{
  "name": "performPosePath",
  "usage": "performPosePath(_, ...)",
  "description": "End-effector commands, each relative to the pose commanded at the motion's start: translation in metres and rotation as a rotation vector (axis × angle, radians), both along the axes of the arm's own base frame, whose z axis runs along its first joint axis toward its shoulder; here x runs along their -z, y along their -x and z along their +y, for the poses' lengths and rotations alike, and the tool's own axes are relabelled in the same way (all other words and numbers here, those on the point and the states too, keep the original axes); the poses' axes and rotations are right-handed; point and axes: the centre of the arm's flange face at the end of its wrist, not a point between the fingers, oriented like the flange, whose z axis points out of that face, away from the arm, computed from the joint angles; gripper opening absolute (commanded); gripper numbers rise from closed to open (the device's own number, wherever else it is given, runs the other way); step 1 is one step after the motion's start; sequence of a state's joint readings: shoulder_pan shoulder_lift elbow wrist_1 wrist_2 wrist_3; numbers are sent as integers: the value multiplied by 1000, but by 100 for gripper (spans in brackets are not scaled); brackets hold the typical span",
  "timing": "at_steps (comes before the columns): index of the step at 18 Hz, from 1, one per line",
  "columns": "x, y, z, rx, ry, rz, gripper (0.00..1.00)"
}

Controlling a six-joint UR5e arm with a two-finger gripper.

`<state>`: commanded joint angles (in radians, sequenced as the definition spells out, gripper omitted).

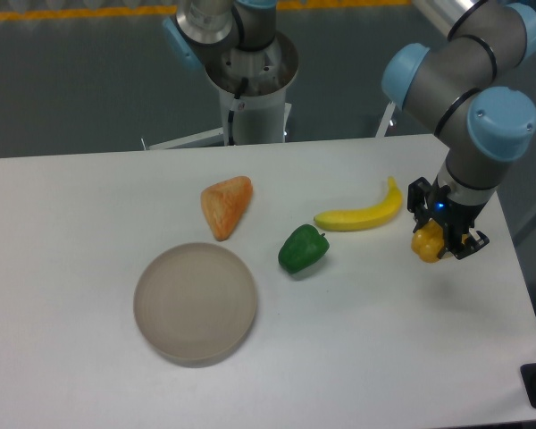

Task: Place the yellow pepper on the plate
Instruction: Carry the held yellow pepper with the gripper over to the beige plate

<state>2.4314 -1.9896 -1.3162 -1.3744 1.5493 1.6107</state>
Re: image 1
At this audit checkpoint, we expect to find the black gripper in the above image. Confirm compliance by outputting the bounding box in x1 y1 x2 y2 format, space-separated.
407 177 490 260

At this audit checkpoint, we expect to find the yellow bell pepper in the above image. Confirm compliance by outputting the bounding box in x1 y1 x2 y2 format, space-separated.
411 220 454 264

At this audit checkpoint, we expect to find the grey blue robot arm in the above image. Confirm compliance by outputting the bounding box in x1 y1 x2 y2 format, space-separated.
163 1 536 262

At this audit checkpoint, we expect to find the green bell pepper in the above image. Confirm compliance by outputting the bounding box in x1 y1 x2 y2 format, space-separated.
278 224 330 274

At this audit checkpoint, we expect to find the beige round plate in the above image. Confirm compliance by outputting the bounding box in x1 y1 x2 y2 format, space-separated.
133 242 258 367

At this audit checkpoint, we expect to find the yellow banana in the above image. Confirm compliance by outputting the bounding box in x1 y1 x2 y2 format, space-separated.
313 176 403 232

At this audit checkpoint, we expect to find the orange triangular bread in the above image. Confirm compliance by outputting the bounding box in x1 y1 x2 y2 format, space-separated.
200 176 253 241

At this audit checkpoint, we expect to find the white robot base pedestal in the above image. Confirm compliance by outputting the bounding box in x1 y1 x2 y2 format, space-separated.
205 31 299 146

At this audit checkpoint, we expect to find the black cable on pedestal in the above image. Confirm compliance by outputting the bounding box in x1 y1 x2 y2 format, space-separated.
227 77 250 147

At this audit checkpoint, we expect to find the white metal frame base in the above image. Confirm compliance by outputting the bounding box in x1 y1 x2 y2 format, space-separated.
140 101 292 151

